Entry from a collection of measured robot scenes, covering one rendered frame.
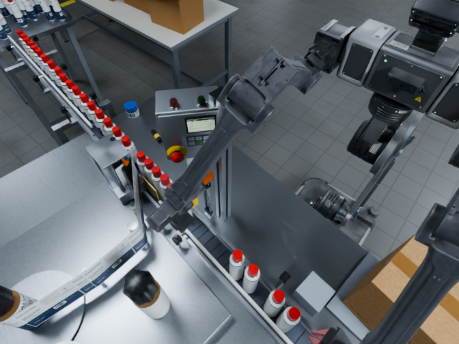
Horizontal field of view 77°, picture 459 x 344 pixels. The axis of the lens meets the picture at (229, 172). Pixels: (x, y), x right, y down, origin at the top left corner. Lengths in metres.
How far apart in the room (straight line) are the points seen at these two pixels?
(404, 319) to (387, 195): 2.04
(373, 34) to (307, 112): 2.05
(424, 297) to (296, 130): 2.34
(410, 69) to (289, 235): 0.74
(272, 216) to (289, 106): 1.91
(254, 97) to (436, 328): 0.78
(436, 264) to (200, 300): 0.78
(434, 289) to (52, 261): 1.20
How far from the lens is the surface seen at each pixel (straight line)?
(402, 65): 1.00
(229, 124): 0.62
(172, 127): 0.79
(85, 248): 1.31
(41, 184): 1.63
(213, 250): 1.18
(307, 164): 2.59
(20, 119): 3.49
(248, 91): 0.59
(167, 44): 2.42
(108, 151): 1.18
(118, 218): 1.31
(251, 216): 1.30
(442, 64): 1.00
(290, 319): 0.94
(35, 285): 1.32
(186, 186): 0.77
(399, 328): 0.67
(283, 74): 0.60
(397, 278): 1.02
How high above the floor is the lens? 1.98
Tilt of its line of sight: 54 degrees down
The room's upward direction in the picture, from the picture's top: 1 degrees clockwise
